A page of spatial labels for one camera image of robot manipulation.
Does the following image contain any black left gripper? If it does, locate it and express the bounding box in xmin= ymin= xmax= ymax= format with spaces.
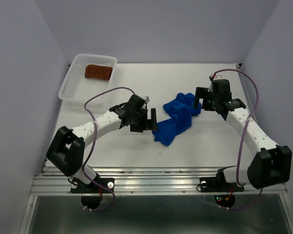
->
xmin=130 ymin=108 xmax=158 ymax=132

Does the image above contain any blue towel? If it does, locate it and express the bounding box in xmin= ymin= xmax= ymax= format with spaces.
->
xmin=152 ymin=93 xmax=201 ymax=146

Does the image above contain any brown towel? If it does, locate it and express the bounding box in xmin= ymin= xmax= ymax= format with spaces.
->
xmin=84 ymin=64 xmax=113 ymax=81

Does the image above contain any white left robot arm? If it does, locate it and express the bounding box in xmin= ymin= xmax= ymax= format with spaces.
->
xmin=46 ymin=94 xmax=158 ymax=192

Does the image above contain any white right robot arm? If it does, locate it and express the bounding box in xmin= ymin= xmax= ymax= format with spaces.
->
xmin=194 ymin=79 xmax=292 ymax=190

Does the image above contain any white plastic basket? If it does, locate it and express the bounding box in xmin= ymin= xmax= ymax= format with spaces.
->
xmin=58 ymin=54 xmax=117 ymax=105

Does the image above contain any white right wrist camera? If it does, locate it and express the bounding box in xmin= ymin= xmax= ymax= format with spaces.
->
xmin=209 ymin=74 xmax=222 ymax=81

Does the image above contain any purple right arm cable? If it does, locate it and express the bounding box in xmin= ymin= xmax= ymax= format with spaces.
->
xmin=201 ymin=69 xmax=264 ymax=211

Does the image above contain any aluminium rail frame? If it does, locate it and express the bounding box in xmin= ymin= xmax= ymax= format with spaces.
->
xmin=19 ymin=62 xmax=293 ymax=234

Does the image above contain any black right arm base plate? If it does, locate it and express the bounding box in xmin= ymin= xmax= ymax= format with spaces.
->
xmin=196 ymin=176 xmax=244 ymax=193

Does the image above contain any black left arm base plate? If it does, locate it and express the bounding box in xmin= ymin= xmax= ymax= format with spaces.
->
xmin=67 ymin=177 xmax=115 ymax=195

